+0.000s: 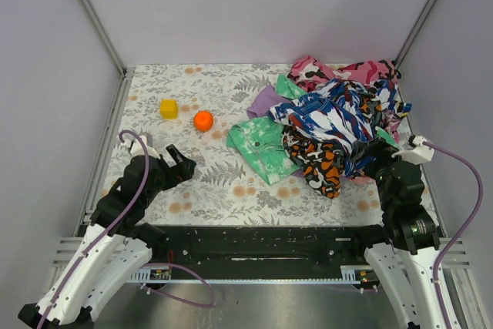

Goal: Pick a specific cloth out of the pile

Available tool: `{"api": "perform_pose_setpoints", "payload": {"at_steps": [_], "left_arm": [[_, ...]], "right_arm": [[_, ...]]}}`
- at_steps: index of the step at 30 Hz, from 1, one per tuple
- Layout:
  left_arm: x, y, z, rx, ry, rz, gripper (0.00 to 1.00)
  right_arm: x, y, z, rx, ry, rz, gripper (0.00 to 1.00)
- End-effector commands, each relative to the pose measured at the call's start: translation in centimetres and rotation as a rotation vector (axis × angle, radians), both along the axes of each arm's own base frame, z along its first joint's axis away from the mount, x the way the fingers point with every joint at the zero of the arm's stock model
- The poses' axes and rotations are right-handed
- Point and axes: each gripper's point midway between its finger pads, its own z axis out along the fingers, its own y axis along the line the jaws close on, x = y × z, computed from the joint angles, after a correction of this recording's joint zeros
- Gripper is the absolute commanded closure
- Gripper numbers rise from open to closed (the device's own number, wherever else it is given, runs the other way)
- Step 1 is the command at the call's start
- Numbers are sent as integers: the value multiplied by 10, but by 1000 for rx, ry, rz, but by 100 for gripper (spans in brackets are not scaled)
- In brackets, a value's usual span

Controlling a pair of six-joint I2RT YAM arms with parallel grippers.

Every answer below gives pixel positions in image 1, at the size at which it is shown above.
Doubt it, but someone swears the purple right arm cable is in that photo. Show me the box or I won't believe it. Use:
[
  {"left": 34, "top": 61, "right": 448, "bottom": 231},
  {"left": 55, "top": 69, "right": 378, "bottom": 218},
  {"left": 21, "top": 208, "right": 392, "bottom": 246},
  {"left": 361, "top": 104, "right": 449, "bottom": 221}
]
[{"left": 422, "top": 141, "right": 484, "bottom": 329}]

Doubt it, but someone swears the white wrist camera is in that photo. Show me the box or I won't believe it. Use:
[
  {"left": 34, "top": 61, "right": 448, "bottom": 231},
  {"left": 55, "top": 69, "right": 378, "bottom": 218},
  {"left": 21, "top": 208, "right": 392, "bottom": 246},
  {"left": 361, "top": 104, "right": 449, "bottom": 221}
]
[
  {"left": 391, "top": 135, "right": 434, "bottom": 165},
  {"left": 119, "top": 132, "right": 159, "bottom": 159}
]

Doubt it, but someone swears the green white tie-dye cloth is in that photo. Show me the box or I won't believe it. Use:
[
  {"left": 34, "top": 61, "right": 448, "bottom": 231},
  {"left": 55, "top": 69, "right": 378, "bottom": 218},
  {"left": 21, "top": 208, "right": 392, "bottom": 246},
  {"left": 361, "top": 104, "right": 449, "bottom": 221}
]
[{"left": 226, "top": 74, "right": 305, "bottom": 185}]

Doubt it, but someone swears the yellow cube block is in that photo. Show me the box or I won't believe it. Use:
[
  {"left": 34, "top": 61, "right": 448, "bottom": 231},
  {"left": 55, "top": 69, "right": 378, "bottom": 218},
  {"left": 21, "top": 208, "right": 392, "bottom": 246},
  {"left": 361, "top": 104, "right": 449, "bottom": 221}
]
[{"left": 159, "top": 99, "right": 179, "bottom": 120}]

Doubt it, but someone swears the black orange camouflage cloth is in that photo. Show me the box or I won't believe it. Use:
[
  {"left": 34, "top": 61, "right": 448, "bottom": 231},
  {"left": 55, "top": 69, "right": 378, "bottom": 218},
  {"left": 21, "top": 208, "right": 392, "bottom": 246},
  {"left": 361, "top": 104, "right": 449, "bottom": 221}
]
[{"left": 280, "top": 92, "right": 412, "bottom": 200}]

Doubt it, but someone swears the blue white red patterned cloth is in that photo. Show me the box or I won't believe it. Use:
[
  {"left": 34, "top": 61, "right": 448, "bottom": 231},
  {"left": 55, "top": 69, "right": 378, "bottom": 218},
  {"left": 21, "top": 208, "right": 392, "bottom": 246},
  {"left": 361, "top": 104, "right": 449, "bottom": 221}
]
[{"left": 266, "top": 78, "right": 402, "bottom": 176}]

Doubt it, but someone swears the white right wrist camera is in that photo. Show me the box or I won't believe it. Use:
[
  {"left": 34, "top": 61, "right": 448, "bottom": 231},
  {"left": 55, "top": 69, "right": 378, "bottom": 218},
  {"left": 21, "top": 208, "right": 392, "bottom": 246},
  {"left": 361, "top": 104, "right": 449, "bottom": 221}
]
[{"left": 391, "top": 135, "right": 434, "bottom": 165}]

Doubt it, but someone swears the pink camouflage cloth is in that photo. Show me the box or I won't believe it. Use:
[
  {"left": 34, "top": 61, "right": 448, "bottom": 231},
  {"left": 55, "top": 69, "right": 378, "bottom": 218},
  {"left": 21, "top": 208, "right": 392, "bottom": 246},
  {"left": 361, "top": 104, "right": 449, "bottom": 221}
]
[{"left": 287, "top": 55, "right": 409, "bottom": 186}]

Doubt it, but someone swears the left aluminium frame post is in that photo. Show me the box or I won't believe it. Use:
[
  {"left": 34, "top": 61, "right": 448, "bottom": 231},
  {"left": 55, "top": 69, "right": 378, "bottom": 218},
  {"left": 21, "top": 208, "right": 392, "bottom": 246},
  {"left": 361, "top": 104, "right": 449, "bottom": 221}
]
[{"left": 78, "top": 0, "right": 127, "bottom": 76}]

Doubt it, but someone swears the right aluminium frame post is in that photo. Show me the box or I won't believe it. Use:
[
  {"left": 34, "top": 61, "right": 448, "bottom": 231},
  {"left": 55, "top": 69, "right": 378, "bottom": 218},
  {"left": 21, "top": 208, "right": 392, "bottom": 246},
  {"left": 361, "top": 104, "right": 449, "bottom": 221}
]
[{"left": 394, "top": 0, "right": 438, "bottom": 69}]

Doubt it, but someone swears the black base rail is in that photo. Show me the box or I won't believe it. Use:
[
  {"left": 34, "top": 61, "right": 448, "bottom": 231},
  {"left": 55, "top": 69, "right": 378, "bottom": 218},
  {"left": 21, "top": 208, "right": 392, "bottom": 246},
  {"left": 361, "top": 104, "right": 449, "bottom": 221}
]
[{"left": 132, "top": 223, "right": 387, "bottom": 281}]

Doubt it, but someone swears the aluminium frame post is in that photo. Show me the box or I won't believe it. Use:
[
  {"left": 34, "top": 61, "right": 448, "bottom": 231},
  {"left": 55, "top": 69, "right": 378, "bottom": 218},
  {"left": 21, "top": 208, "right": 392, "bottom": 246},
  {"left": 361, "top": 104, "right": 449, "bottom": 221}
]
[
  {"left": 78, "top": 0, "right": 127, "bottom": 76},
  {"left": 394, "top": 0, "right": 438, "bottom": 69}
]

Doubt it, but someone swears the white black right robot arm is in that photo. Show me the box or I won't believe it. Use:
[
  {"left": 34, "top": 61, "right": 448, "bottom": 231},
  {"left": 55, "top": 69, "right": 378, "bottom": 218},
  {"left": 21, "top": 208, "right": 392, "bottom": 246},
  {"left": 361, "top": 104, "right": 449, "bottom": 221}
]
[{"left": 351, "top": 136, "right": 461, "bottom": 328}]

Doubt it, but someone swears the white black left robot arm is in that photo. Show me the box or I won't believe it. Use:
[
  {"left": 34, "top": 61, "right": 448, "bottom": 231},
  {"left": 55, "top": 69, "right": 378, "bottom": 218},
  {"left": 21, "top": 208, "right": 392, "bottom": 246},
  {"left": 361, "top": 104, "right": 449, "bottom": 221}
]
[{"left": 18, "top": 145, "right": 196, "bottom": 328}]

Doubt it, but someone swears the plain purple cloth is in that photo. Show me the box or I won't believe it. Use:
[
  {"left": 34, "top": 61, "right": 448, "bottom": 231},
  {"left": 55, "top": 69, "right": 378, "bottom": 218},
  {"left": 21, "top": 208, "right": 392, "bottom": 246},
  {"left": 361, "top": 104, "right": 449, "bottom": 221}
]
[{"left": 238, "top": 85, "right": 303, "bottom": 185}]

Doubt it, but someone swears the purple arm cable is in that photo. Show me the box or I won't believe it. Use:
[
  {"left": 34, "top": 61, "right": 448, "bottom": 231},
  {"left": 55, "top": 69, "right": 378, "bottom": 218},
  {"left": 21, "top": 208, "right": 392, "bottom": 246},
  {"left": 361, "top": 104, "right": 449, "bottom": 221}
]
[
  {"left": 422, "top": 141, "right": 484, "bottom": 329},
  {"left": 35, "top": 130, "right": 216, "bottom": 329}
]

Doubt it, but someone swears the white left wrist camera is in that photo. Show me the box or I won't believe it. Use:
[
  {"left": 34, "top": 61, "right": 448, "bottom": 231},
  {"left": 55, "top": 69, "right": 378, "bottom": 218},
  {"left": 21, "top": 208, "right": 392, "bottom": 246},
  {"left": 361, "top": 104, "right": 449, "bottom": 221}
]
[{"left": 119, "top": 132, "right": 159, "bottom": 159}]

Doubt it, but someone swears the orange round toy fruit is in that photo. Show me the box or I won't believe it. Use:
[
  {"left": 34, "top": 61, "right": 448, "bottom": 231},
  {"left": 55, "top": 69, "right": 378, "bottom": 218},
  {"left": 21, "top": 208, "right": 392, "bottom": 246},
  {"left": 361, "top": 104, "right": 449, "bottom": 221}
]
[{"left": 193, "top": 110, "right": 214, "bottom": 132}]

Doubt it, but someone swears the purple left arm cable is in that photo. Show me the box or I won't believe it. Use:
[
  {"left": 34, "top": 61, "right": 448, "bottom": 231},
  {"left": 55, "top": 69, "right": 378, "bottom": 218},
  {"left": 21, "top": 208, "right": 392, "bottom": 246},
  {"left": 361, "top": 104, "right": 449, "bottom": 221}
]
[{"left": 35, "top": 130, "right": 216, "bottom": 329}]

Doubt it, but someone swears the floral patterned table mat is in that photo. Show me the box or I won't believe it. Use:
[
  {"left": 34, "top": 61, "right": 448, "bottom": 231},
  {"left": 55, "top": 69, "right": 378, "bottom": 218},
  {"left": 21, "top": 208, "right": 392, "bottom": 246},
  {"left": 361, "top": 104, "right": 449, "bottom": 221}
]
[{"left": 120, "top": 64, "right": 381, "bottom": 227}]

